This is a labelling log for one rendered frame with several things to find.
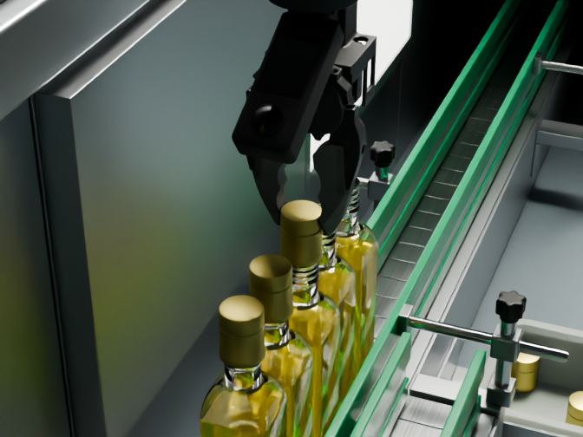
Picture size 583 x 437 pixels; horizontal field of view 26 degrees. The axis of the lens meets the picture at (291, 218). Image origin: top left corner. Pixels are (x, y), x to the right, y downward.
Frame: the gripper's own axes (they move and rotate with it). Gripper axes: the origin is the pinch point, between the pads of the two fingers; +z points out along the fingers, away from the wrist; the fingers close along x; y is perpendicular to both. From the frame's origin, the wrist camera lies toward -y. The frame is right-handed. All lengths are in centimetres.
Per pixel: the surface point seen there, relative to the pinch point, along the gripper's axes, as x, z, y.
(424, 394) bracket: -7.3, 28.7, 16.2
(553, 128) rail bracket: -7, 31, 82
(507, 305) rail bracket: -14.5, 16.1, 16.9
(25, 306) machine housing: 15.0, 0.9, -17.5
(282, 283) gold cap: -1.1, 1.6, -6.7
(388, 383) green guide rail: -6.0, 20.8, 7.2
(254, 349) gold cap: -1.3, 3.8, -12.5
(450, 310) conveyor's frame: -5.4, 30.2, 32.9
